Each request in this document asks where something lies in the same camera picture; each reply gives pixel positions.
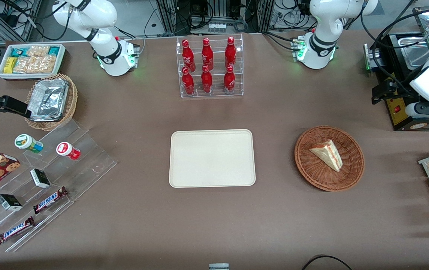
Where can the oval light wicker basket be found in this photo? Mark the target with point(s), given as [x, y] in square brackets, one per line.
[71, 101]

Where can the aluminium frame stand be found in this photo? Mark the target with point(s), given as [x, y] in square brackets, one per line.
[0, 32]

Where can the Snickers chocolate bar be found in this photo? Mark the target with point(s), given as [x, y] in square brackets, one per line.
[14, 230]
[49, 200]

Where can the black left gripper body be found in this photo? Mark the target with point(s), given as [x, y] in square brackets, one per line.
[397, 88]

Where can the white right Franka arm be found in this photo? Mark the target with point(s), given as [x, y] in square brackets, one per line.
[113, 56]

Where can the green lid cup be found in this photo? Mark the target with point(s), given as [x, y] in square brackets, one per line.
[27, 143]

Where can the round brown wicker basket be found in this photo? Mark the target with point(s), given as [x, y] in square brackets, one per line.
[311, 168]

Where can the grey white edge device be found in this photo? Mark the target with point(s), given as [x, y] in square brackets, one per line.
[218, 267]

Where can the clear acrylic bottle rack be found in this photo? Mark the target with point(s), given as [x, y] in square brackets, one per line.
[236, 80]

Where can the teal snack packet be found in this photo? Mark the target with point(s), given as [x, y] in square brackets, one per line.
[54, 50]
[19, 51]

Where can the small black white box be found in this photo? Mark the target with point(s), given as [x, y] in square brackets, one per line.
[9, 201]
[40, 178]

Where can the white rectangular snack bin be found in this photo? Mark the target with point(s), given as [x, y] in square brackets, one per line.
[62, 60]

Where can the clear acrylic stepped shelf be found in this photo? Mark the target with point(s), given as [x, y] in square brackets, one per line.
[87, 161]

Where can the black food warmer case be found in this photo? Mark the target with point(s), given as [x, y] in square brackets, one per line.
[399, 116]

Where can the large clear cracker bag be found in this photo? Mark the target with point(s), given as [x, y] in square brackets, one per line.
[36, 64]

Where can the triangular sandwich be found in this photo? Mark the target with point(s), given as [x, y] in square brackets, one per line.
[328, 153]

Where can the red cola bottle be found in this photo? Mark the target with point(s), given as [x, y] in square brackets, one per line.
[207, 80]
[207, 54]
[230, 52]
[188, 82]
[188, 56]
[229, 80]

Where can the aluminium frame cabinet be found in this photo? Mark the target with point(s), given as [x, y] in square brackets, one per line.
[214, 9]

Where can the silver foil pack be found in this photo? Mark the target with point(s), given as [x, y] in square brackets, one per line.
[49, 99]

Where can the beige plastic tray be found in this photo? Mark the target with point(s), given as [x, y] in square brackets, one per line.
[212, 158]

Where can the red lid cup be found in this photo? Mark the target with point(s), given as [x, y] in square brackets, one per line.
[67, 150]

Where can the small clear cracker bag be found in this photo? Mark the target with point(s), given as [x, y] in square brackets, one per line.
[38, 50]

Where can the black power adapter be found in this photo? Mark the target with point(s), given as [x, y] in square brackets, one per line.
[9, 20]

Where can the white power strip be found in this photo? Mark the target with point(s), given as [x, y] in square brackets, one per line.
[217, 27]

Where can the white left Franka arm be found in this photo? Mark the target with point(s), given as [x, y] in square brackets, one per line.
[319, 22]

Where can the yellow snack packet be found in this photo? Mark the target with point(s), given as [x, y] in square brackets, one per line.
[10, 65]

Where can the steel warmer pan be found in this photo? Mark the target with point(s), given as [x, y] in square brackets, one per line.
[414, 52]

